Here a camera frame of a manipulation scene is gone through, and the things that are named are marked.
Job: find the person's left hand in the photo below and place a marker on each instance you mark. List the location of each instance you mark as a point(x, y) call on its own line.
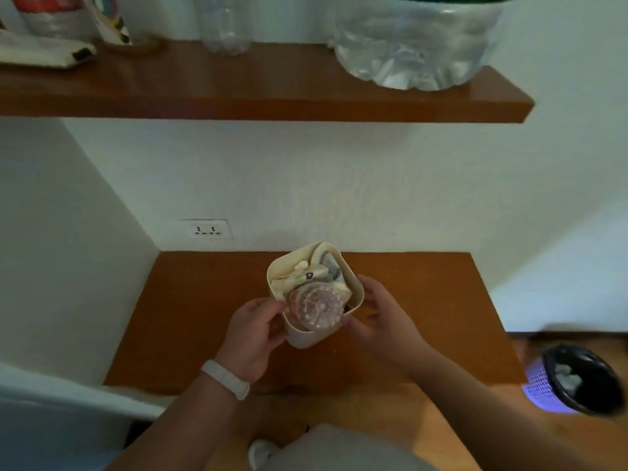
point(245, 338)

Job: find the person's right hand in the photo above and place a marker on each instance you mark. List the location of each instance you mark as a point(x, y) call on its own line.
point(392, 333)

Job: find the person's left thumb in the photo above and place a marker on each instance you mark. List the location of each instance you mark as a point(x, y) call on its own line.
point(272, 307)

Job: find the person's right thumb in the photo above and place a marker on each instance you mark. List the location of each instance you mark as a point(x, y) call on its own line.
point(359, 332)

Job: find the cream square plastic container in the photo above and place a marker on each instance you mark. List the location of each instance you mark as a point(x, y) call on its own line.
point(306, 338)

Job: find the person's right forearm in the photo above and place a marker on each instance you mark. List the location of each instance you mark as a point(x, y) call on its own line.
point(485, 416)

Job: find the person's left forearm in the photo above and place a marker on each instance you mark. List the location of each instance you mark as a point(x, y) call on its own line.
point(181, 426)

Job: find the small clear plastic bottle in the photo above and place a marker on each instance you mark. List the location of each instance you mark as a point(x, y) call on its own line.
point(318, 307)

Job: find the grey patterned cloth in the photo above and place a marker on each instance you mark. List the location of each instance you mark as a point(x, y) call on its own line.
point(334, 269)

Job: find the white wristband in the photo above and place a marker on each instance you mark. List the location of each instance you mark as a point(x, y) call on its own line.
point(226, 379)

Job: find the person's grey shorts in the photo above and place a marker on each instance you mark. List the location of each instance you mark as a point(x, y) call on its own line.
point(343, 451)

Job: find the person's white shoe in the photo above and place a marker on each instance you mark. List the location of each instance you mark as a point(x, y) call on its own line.
point(260, 453)

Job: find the purple mesh waste basket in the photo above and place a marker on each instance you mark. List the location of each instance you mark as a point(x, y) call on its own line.
point(539, 392)

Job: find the crumpled white paper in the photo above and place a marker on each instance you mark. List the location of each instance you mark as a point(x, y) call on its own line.
point(568, 378)

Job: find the white bed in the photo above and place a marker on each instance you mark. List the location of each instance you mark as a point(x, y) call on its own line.
point(59, 426)

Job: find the black bin liner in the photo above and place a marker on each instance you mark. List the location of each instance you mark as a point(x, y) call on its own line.
point(601, 382)

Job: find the tall clear plastic bottle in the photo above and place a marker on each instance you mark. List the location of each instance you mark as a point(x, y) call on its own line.
point(224, 24)

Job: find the large clear water jug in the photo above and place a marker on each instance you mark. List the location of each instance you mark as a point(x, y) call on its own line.
point(417, 39)

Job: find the white patterned cup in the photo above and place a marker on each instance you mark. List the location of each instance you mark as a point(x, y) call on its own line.
point(110, 19)

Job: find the white folded pouch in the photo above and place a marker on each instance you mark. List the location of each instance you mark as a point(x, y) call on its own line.
point(39, 51)

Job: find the red labelled plastic container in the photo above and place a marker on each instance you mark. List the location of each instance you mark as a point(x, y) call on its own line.
point(49, 17)

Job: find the white wall socket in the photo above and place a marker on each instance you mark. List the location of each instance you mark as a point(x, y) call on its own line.
point(206, 229)

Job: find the wooden wall shelf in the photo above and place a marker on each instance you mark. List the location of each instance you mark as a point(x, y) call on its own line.
point(245, 88)

